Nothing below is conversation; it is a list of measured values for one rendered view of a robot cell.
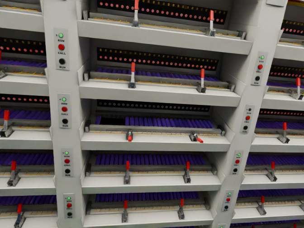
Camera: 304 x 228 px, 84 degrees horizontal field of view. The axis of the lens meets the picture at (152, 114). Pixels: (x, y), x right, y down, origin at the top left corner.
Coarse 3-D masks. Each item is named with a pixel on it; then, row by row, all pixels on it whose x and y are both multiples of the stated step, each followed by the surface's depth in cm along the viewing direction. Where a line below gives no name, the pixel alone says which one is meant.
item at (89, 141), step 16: (160, 112) 82; (176, 112) 83; (192, 112) 84; (208, 112) 86; (80, 128) 61; (224, 128) 76; (96, 144) 64; (112, 144) 65; (128, 144) 66; (144, 144) 67; (160, 144) 68; (176, 144) 69; (192, 144) 70; (208, 144) 71; (224, 144) 72
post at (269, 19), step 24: (240, 0) 70; (264, 0) 58; (264, 24) 60; (264, 48) 63; (240, 72) 68; (264, 72) 65; (240, 120) 69; (240, 144) 73; (240, 168) 76; (216, 192) 81; (216, 216) 82
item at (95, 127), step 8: (96, 128) 67; (104, 128) 68; (112, 128) 68; (120, 128) 68; (128, 128) 69; (136, 128) 69; (144, 128) 70; (152, 128) 70; (160, 128) 71; (168, 128) 72; (176, 128) 72; (184, 128) 73; (192, 128) 74; (200, 128) 75; (208, 128) 75; (216, 128) 76
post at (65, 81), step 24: (48, 0) 50; (72, 0) 51; (48, 24) 51; (72, 24) 52; (48, 48) 53; (72, 48) 54; (48, 72) 55; (72, 72) 56; (72, 96) 58; (72, 120) 60; (72, 144) 62; (72, 192) 68
